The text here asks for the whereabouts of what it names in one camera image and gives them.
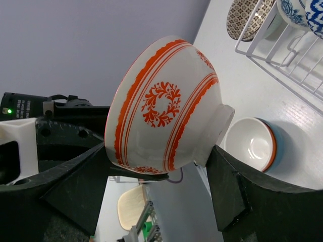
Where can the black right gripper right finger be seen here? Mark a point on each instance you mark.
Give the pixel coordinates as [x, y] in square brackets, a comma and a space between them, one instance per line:
[252, 206]

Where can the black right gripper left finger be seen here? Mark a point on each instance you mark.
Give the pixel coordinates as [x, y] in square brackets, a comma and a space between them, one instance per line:
[62, 203]

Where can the orange floral bowl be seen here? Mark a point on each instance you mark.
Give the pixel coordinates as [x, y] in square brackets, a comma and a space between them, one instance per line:
[167, 111]

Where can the brown patterned bowl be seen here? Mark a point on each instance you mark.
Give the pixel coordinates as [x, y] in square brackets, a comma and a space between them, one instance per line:
[239, 13]

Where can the blue floral bowl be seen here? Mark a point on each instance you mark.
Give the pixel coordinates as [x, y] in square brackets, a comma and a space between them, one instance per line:
[293, 13]

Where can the orange geometric patterned bowl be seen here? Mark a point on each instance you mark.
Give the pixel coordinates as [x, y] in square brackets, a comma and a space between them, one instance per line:
[313, 13]

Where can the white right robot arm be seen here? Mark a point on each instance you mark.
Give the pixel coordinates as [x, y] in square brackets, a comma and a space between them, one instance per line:
[66, 127]

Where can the clear acrylic dish rack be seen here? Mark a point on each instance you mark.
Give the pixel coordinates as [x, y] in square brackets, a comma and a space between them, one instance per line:
[291, 56]

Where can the white bowl blue orange rim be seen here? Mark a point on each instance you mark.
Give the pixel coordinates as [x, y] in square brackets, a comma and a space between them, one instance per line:
[255, 142]

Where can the beige chair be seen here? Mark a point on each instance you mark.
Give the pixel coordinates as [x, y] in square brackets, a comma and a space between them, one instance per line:
[130, 206]

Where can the pale green bowl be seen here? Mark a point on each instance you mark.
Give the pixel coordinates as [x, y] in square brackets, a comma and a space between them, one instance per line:
[274, 25]

